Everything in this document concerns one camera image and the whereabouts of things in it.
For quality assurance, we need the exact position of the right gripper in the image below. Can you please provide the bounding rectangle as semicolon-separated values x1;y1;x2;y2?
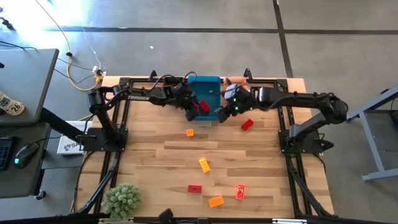
214;88;261;124

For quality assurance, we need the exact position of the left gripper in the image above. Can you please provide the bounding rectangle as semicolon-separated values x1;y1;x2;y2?
178;90;200;123

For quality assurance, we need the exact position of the yellow toy brick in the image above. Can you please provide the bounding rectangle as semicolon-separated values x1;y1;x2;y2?
198;157;211;174

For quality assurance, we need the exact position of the orange-red toy brick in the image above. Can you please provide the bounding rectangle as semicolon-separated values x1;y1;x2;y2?
235;184;246;201

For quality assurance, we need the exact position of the blue plastic bin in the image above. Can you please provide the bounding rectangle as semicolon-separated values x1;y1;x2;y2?
187;75;223;121

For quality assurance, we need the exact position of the black mesh bin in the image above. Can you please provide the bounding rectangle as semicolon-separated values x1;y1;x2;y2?
161;76;185;94

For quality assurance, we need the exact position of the white power adapter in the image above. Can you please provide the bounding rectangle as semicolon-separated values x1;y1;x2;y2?
91;65;107;77

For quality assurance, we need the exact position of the green artificial plant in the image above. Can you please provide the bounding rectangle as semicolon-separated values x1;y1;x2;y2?
102;182;142;220

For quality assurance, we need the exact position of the white printed box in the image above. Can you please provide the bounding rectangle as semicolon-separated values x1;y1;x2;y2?
57;120;93;156

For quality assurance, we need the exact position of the black diagonal bar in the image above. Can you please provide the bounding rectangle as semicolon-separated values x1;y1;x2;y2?
39;106;94;146

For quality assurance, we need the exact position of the grey metal trestle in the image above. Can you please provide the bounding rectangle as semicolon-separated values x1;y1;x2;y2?
343;84;398;183

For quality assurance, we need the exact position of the black computer mouse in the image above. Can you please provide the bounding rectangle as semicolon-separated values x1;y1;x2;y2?
12;141;40;170

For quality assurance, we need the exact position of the white printed bottle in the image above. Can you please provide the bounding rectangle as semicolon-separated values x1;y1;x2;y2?
0;90;25;117

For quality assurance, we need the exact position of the dark grey desk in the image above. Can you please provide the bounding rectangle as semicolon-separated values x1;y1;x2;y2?
0;122;52;200

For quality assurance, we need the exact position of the black keyboard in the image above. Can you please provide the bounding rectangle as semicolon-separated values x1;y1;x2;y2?
0;136;16;171

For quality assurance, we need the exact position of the black floor object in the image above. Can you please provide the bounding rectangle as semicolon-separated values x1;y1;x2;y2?
0;17;16;32

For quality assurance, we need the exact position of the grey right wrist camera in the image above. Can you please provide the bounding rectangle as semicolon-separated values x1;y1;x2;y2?
224;83;243;100

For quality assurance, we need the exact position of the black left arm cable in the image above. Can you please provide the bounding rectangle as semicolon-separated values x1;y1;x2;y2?
146;70;198;94

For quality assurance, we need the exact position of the black aluminium frame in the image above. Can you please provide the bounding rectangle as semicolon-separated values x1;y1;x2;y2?
70;76;335;224

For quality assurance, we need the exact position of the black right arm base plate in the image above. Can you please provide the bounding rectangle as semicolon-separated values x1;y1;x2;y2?
278;129;335;156

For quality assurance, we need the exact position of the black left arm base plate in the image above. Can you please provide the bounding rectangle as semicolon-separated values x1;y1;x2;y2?
82;126;129;153

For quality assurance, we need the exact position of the yellow cable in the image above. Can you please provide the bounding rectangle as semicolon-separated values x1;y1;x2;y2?
33;0;105;92

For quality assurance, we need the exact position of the white cable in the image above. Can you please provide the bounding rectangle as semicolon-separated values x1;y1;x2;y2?
80;26;103;70

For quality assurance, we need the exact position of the black floor cable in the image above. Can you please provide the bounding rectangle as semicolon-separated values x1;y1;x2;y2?
53;57;96;85

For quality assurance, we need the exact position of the silver bracket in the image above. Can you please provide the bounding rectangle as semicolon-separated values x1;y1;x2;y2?
271;218;308;224
98;217;135;224

